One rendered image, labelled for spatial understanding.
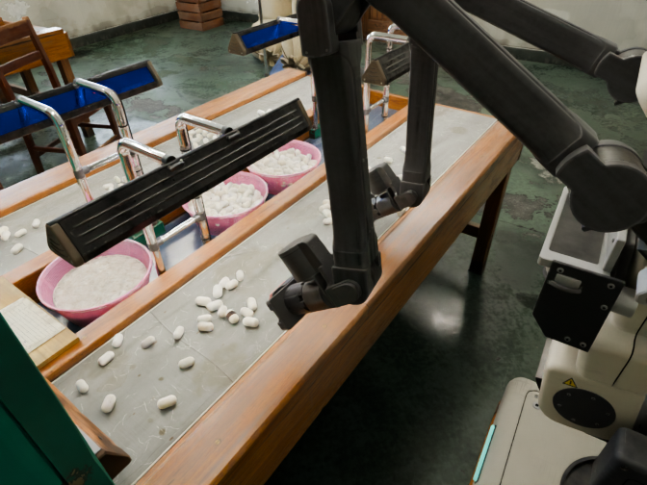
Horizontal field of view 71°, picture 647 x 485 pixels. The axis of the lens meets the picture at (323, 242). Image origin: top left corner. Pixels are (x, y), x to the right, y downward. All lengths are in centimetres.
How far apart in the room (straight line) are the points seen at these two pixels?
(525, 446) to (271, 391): 82
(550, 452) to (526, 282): 106
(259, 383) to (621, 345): 64
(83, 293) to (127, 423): 41
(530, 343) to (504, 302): 23
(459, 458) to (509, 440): 30
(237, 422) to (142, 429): 18
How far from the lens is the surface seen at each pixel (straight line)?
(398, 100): 221
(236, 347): 100
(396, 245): 120
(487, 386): 191
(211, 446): 86
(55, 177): 175
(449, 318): 210
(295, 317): 82
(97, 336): 109
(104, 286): 125
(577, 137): 56
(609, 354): 92
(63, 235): 80
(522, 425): 151
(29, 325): 117
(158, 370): 101
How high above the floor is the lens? 151
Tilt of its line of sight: 38 degrees down
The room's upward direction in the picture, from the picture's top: 1 degrees counter-clockwise
